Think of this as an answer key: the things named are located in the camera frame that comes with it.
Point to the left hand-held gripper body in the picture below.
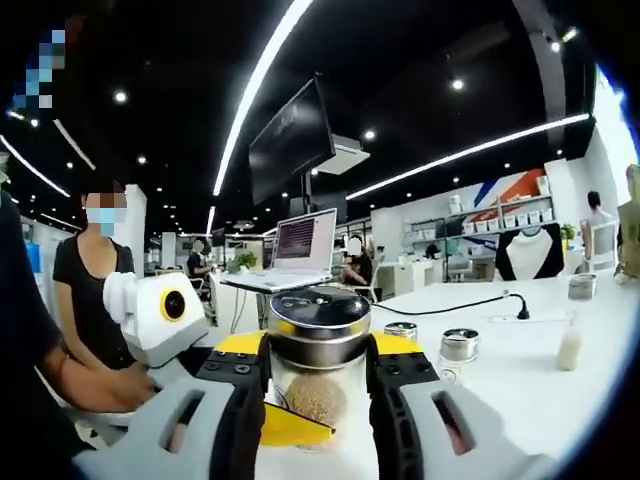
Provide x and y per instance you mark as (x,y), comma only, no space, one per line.
(150,320)

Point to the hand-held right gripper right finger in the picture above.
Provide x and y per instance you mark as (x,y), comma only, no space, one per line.
(400,415)

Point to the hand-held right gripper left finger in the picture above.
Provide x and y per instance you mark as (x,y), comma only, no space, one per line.
(235,415)

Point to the tall seasoning bottle brown contents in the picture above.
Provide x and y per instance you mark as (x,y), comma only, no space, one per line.
(320,350)

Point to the small seasoning bottle white contents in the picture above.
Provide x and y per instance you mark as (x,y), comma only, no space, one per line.
(400,330)

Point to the small seasoning bottle beige contents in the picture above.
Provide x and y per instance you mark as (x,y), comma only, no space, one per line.
(460,345)

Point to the tall seasoning bottle cream contents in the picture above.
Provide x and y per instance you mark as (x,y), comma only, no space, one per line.
(570,350)

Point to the person's left hand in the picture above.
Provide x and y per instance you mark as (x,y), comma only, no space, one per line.
(135,387)

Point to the small green plant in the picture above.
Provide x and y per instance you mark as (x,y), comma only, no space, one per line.
(245,260)
(568,232)

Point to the person's dark shirt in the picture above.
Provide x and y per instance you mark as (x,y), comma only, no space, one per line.
(20,325)

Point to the white open laptop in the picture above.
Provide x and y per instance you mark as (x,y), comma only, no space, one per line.
(305,240)

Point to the chair with white black jersey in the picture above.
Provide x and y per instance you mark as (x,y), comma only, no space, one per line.
(530,255)

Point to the shelf with white boxes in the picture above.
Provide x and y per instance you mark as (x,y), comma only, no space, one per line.
(500,220)

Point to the black hanging monitor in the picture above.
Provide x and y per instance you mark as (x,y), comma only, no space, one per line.
(290,140)

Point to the curved ceiling light strip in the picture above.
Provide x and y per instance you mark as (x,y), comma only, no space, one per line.
(246,100)

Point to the white ceiling air conditioner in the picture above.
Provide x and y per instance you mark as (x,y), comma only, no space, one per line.
(345,150)

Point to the straight ceiling light strip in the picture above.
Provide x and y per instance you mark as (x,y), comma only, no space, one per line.
(475,147)

